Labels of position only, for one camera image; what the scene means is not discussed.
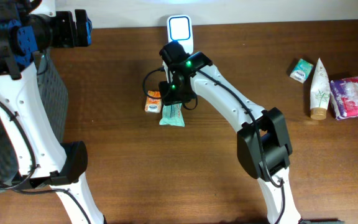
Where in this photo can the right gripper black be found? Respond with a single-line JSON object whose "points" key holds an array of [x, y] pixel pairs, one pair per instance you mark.
{"points": [[168, 99]]}

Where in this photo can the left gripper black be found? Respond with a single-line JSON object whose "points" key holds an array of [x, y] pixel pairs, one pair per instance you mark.
{"points": [[69, 37]]}

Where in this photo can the teal wipes packet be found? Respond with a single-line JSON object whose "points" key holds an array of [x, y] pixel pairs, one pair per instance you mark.
{"points": [[171, 115]]}

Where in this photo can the orange white packet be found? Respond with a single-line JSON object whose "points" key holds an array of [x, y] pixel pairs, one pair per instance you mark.
{"points": [[153, 102]]}

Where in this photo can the small green tissue packet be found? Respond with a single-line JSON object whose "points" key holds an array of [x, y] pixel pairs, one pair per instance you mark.
{"points": [[301, 71]]}

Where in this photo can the white tube gold cap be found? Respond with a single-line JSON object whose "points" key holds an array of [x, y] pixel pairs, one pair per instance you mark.
{"points": [[319, 93]]}

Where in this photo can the pink floral pad package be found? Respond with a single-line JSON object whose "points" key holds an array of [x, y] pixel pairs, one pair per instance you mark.
{"points": [[344, 97]]}

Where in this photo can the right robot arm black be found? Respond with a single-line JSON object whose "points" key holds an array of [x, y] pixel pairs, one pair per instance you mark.
{"points": [[263, 142]]}

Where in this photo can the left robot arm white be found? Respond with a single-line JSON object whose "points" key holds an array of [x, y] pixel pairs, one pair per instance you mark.
{"points": [[34, 159]]}

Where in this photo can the white barcode scanner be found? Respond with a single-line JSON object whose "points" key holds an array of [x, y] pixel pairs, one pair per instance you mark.
{"points": [[179, 28]]}

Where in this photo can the grey plastic mesh basket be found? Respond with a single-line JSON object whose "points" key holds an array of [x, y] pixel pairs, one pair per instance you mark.
{"points": [[54, 96]]}

